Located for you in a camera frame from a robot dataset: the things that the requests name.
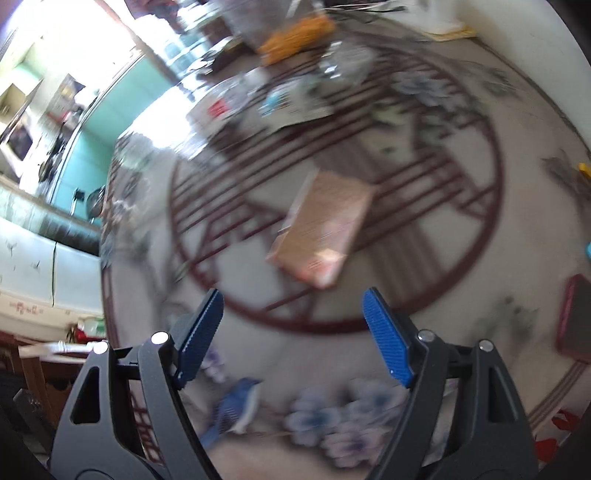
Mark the pinkish brown packet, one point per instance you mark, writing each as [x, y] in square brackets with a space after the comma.
[323, 221]

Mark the dark red flat case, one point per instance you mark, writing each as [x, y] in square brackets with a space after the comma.
[576, 318]

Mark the small yellow item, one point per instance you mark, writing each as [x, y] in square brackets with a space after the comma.
[585, 170]

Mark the clear bag with orange snacks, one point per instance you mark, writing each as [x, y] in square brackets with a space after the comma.
[295, 39]

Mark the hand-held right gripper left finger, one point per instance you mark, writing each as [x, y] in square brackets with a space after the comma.
[198, 339]

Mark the crumpled clear plastic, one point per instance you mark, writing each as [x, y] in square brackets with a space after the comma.
[346, 62]

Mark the printed floral tablecloth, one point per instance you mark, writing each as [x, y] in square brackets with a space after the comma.
[461, 300]

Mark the white box with blue print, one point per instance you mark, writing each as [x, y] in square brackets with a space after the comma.
[295, 106]

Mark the clear plastic bag with red label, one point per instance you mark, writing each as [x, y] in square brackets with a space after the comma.
[226, 104]

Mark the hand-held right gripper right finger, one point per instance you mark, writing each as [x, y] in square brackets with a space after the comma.
[385, 334]

